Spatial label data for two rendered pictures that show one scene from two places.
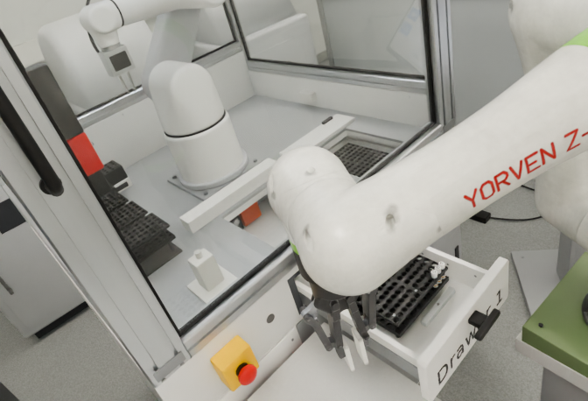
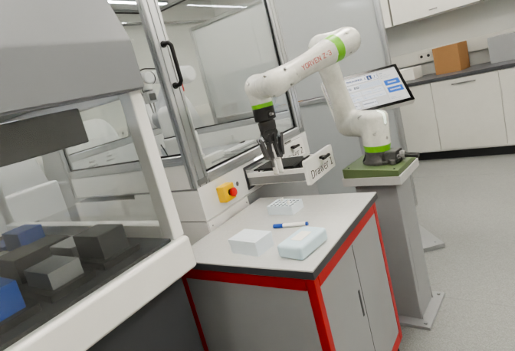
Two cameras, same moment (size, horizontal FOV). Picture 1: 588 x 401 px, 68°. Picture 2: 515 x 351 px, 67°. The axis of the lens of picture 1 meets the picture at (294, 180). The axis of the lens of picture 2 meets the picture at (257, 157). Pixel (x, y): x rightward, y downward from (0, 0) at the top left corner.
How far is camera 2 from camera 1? 124 cm
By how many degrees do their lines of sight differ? 28
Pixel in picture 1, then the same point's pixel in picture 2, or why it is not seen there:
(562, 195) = (342, 116)
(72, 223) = (178, 101)
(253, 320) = (231, 179)
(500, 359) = not seen: hidden behind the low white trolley
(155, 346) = (198, 167)
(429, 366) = (306, 162)
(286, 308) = (243, 182)
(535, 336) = (347, 171)
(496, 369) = not seen: hidden behind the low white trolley
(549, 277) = not seen: hidden behind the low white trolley
